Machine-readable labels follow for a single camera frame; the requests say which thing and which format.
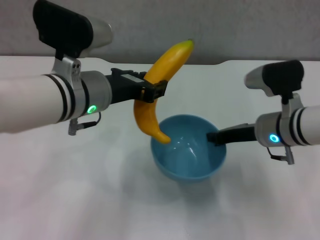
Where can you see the yellow banana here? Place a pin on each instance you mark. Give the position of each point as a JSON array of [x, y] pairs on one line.
[[162, 67]]

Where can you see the blue bowl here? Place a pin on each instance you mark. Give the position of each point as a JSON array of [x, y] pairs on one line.
[[185, 160]]

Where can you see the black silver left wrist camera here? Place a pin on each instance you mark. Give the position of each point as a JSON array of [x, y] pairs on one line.
[[67, 27]]

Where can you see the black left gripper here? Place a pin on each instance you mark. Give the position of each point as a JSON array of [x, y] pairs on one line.
[[125, 86]]

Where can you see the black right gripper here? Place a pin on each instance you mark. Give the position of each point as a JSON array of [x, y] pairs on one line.
[[240, 133]]

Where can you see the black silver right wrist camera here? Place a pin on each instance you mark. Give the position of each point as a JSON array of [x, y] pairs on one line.
[[277, 77]]

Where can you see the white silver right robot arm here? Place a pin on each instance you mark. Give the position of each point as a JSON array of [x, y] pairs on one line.
[[290, 130]]

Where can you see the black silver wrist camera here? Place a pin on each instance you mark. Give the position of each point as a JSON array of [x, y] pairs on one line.
[[67, 27], [277, 77]]

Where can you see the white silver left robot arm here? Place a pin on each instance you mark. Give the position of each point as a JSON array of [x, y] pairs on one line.
[[40, 100]]

